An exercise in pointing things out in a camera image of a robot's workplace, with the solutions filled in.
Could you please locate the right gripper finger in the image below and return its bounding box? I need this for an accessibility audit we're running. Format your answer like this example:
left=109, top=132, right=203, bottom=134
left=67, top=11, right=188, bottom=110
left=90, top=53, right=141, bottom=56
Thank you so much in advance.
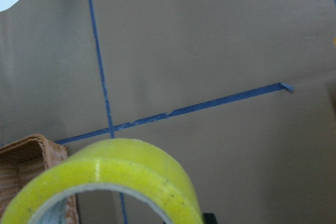
left=203, top=212, right=218, bottom=224

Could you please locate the yellow tape roll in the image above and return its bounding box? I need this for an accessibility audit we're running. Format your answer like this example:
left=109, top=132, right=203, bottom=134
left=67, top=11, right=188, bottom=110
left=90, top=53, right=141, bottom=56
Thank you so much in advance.
left=1, top=138, right=203, bottom=223

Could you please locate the brown wicker basket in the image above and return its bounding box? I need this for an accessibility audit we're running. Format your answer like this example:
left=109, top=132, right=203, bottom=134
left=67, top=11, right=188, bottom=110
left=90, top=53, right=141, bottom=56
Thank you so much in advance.
left=1, top=134, right=79, bottom=223

